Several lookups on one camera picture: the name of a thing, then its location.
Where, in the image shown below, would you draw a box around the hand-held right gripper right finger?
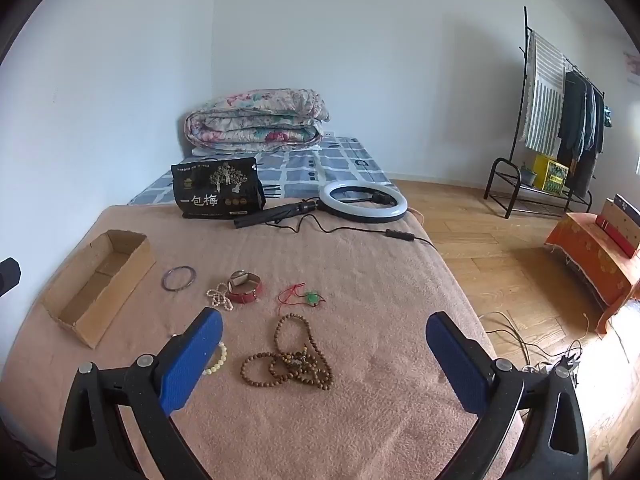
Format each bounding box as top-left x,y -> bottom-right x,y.
425,311 -> 590,480

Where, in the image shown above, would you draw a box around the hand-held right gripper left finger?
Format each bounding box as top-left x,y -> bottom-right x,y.
56,306 -> 223,480

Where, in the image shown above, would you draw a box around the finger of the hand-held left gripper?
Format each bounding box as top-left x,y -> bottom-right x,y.
0,257 -> 22,297

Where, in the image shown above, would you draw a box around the brown bead bracelet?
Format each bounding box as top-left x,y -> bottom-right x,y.
241,352 -> 287,387

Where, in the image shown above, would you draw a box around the white pearl bracelet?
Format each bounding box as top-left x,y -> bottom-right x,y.
205,282 -> 234,312

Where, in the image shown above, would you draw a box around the red strap wristwatch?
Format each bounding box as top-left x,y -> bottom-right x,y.
227,270 -> 264,304

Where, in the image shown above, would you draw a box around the cardboard box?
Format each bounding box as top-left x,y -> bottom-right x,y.
41,230 -> 157,350

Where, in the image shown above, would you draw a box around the long brown bead necklace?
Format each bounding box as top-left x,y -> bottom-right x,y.
270,312 -> 335,391

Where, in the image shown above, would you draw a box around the green jade pendant red string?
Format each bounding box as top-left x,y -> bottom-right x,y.
277,282 -> 327,308

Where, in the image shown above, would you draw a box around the purple thin bangle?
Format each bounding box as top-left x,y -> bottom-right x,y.
162,266 -> 197,293

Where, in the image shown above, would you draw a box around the black folded tripod stand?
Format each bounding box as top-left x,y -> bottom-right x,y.
233,199 -> 321,230

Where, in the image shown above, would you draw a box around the orange cloth covered table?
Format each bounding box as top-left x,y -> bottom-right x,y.
545,212 -> 640,336

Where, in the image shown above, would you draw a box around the black snack bag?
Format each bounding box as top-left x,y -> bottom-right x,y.
171,157 -> 266,220

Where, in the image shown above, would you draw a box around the black metal clothes rack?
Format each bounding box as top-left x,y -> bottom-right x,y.
483,6 -> 608,218

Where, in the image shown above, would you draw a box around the yellow box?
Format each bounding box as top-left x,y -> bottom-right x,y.
532,154 -> 570,193

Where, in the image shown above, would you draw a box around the stack of boxes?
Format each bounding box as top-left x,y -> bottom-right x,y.
595,194 -> 640,261

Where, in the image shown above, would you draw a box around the blue plaid bed sheet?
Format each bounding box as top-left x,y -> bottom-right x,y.
127,136 -> 401,206

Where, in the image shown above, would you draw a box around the folded floral quilt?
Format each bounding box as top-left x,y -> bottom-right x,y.
184,89 -> 332,153

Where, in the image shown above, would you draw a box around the dark hanging clothes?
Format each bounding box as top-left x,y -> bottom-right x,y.
556,70 -> 606,196

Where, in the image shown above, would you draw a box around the striped hanging towel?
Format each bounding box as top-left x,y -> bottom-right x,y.
522,31 -> 568,156

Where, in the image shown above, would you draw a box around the cream bead bracelet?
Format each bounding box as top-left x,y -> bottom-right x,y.
201,341 -> 229,376

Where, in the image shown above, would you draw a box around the floor cables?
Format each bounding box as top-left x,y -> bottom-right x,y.
480,310 -> 586,376

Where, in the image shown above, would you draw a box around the ring light with tripod handle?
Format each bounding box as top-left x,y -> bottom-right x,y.
272,212 -> 436,248

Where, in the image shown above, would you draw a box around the white ring light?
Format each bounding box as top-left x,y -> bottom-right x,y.
318,181 -> 408,223

